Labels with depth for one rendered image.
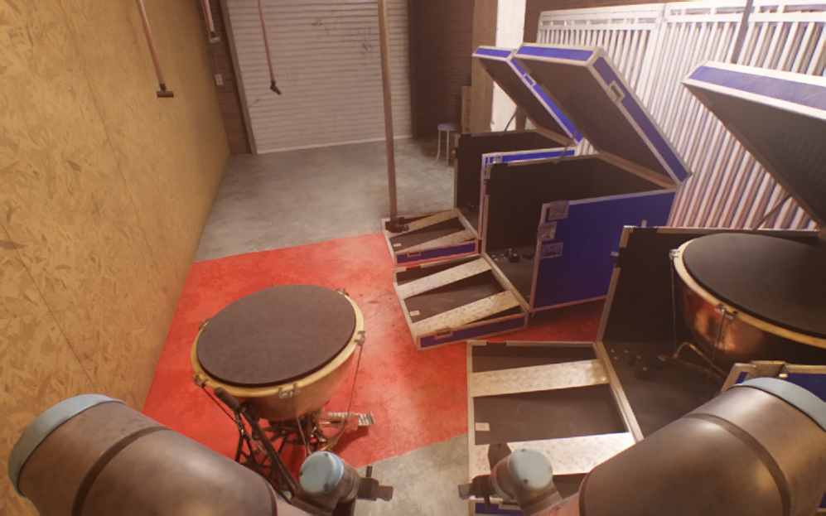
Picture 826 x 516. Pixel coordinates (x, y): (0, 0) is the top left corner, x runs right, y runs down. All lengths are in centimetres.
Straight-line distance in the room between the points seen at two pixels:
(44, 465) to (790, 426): 71
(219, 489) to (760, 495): 48
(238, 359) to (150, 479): 130
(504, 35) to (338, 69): 360
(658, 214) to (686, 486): 274
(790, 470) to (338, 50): 780
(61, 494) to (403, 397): 214
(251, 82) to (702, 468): 779
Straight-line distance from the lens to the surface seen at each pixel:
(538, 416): 248
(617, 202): 286
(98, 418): 54
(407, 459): 228
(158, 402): 297
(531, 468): 100
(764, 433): 51
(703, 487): 46
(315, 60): 790
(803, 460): 53
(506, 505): 207
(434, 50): 847
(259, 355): 172
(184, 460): 47
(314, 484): 99
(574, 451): 226
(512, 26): 529
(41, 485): 55
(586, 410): 257
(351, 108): 805
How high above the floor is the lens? 189
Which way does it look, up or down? 29 degrees down
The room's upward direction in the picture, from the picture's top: 2 degrees counter-clockwise
